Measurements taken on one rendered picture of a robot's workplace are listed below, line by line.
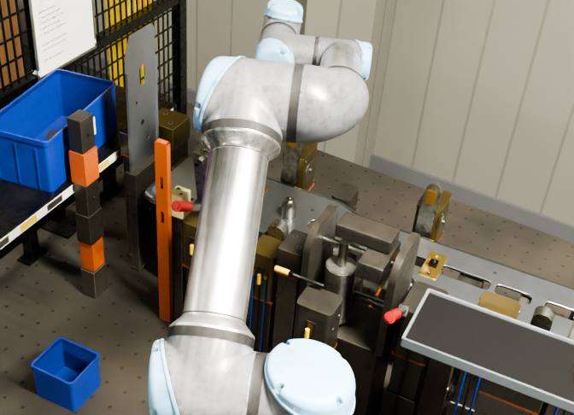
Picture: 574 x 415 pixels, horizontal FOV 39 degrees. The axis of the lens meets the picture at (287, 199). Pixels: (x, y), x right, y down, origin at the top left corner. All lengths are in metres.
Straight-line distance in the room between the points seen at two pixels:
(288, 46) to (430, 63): 2.01
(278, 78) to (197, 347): 0.39
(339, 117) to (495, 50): 2.27
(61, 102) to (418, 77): 1.86
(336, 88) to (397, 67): 2.42
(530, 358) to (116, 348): 0.97
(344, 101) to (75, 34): 1.08
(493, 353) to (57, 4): 1.28
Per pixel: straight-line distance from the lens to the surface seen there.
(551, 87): 3.40
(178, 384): 1.04
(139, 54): 1.85
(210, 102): 1.16
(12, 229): 1.77
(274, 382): 1.02
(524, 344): 1.39
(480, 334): 1.39
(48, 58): 2.06
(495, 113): 3.51
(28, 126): 2.01
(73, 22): 2.11
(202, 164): 1.63
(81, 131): 1.78
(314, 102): 1.15
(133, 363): 1.90
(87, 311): 2.03
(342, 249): 1.51
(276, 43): 1.55
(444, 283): 1.71
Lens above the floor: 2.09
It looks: 36 degrees down
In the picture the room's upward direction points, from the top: 5 degrees clockwise
